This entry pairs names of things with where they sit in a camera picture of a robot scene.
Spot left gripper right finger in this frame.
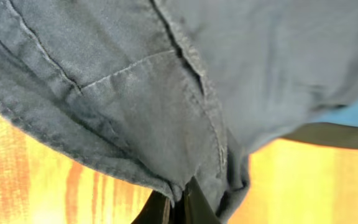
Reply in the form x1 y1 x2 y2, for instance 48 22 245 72
178 177 220 224

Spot dark blue shorts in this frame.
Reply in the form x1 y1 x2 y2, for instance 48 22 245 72
0 0 358 222

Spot black garment under shirt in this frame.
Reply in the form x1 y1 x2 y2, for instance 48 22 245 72
282 123 358 149

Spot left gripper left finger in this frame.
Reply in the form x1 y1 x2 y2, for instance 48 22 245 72
131 191 171 224

